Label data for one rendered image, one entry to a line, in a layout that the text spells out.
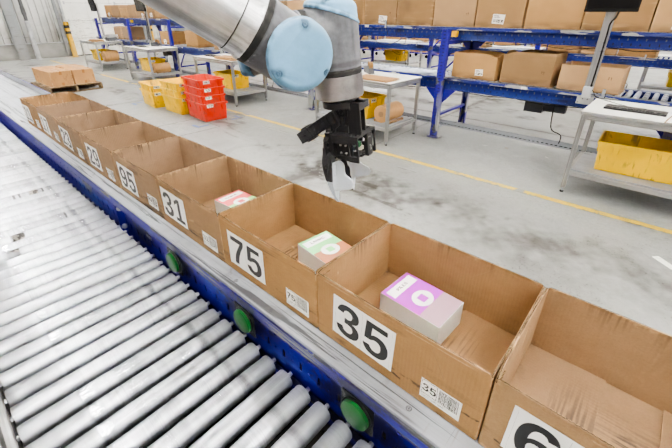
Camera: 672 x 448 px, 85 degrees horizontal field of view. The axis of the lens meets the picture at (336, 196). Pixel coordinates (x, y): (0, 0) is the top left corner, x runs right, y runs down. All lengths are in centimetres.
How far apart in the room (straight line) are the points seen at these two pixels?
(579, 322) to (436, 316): 28
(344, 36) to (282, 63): 21
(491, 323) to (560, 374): 17
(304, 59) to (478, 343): 73
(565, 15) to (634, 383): 445
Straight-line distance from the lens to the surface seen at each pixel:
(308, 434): 96
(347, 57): 67
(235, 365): 108
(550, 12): 514
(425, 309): 90
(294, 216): 130
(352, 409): 87
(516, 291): 94
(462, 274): 97
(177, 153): 188
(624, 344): 94
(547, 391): 93
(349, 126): 71
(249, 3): 49
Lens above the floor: 156
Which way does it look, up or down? 27 degrees down
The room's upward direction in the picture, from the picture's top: straight up
